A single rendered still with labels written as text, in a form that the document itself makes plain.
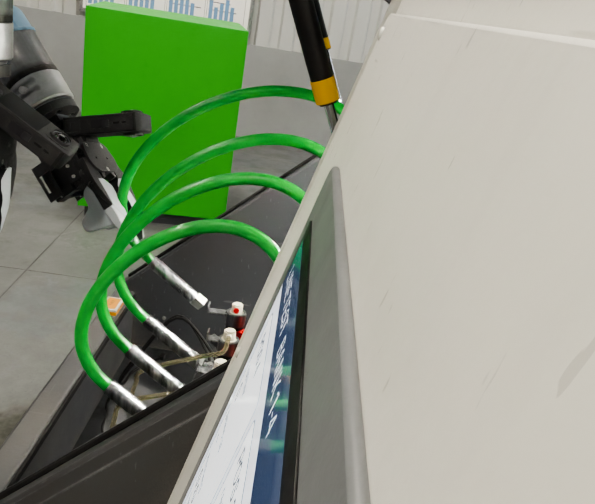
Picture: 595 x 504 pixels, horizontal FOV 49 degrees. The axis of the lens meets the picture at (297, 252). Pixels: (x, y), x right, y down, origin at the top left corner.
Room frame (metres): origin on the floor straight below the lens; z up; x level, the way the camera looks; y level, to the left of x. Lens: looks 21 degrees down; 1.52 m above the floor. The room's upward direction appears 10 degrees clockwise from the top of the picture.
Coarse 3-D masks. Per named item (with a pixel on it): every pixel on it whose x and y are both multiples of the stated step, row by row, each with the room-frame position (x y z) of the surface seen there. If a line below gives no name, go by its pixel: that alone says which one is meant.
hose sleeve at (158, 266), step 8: (152, 264) 0.83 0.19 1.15; (160, 264) 0.83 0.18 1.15; (160, 272) 0.83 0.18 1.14; (168, 272) 0.83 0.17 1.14; (168, 280) 0.83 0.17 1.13; (176, 280) 0.83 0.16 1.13; (176, 288) 0.83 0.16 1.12; (184, 288) 0.83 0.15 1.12; (192, 288) 0.84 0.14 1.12; (184, 296) 0.83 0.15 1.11; (192, 296) 0.83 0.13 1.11
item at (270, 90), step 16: (224, 96) 0.83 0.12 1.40; (240, 96) 0.83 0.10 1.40; (256, 96) 0.83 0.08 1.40; (272, 96) 0.84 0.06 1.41; (288, 96) 0.84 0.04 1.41; (304, 96) 0.83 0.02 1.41; (192, 112) 0.83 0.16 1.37; (336, 112) 0.84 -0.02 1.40; (160, 128) 0.83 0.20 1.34; (176, 128) 0.83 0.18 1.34; (144, 144) 0.83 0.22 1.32; (128, 176) 0.83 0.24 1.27; (128, 192) 0.84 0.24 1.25; (144, 256) 0.83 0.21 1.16
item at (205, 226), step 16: (192, 224) 0.59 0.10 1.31; (208, 224) 0.59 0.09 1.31; (224, 224) 0.59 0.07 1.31; (240, 224) 0.60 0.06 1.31; (144, 240) 0.59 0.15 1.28; (160, 240) 0.59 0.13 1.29; (256, 240) 0.59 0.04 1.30; (272, 240) 0.60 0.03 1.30; (128, 256) 0.59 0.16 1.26; (272, 256) 0.59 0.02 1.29; (112, 272) 0.59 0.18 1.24; (96, 288) 0.59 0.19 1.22; (96, 304) 0.59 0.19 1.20; (80, 320) 0.59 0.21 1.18; (80, 336) 0.59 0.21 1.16; (80, 352) 0.59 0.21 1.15; (96, 368) 0.59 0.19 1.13; (96, 384) 0.59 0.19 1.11; (112, 384) 0.59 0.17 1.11; (128, 400) 0.59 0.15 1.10
